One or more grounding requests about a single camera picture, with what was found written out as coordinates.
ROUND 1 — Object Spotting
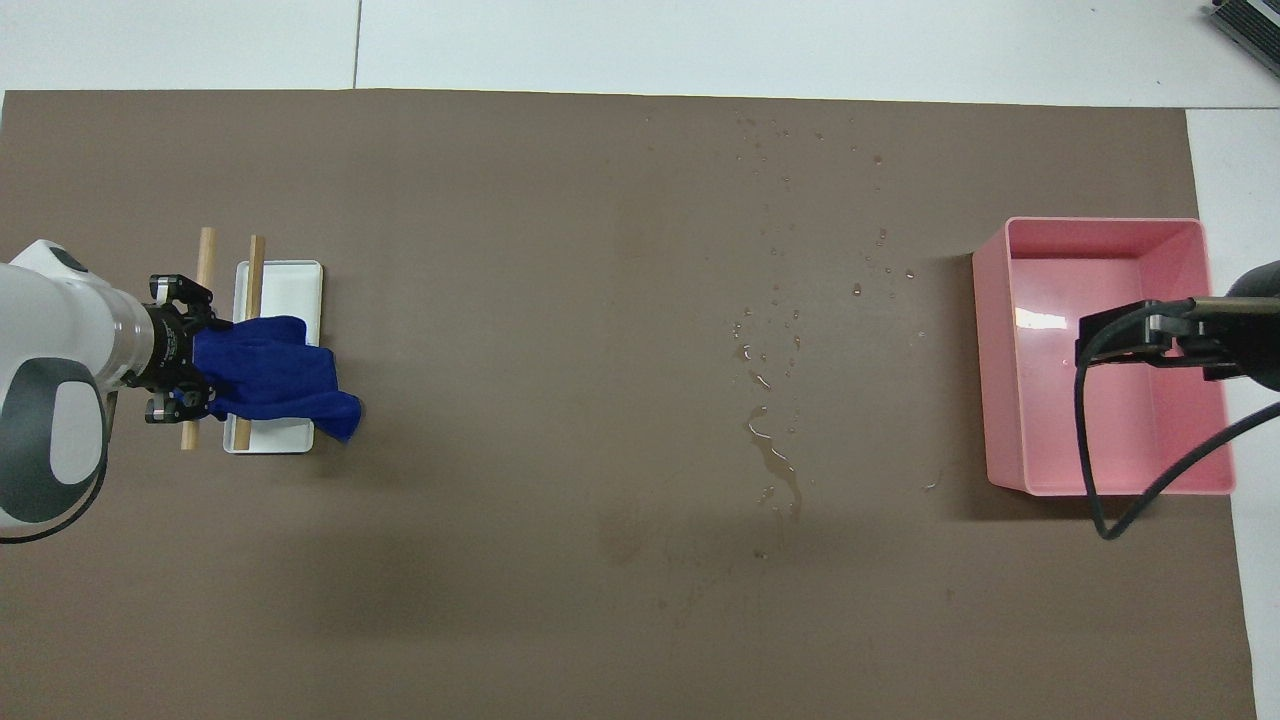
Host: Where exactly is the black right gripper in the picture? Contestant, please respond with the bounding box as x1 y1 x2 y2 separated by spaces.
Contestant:
1076 260 1280 391

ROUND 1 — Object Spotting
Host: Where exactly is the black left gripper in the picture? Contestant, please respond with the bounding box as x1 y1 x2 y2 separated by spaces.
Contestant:
135 273 215 424

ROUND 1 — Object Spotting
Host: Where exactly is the blue towel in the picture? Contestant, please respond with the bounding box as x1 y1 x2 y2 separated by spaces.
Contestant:
193 316 364 444

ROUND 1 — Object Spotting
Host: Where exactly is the white towel rack base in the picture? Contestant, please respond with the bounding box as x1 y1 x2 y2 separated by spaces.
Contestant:
223 260 324 455

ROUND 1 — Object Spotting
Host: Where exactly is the wooden rack rod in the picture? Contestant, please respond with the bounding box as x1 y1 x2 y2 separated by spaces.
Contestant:
181 227 216 451
233 235 267 451

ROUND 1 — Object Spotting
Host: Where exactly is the pink plastic bin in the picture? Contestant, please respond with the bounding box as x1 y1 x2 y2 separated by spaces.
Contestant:
972 216 1237 498

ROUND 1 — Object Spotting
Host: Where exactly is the brown table mat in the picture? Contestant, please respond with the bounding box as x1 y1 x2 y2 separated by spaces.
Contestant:
0 88 1259 720

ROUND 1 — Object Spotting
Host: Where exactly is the grey ribbed device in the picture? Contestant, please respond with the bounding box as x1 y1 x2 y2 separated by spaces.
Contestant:
1205 0 1280 63

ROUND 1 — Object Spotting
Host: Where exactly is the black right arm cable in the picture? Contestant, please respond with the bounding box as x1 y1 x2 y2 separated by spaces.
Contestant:
1074 298 1280 542

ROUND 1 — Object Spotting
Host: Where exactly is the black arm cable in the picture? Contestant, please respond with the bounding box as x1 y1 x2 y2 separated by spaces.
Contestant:
0 395 117 546
1074 298 1280 542

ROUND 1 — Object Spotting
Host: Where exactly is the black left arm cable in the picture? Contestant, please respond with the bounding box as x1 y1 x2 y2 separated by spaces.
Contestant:
0 395 117 546

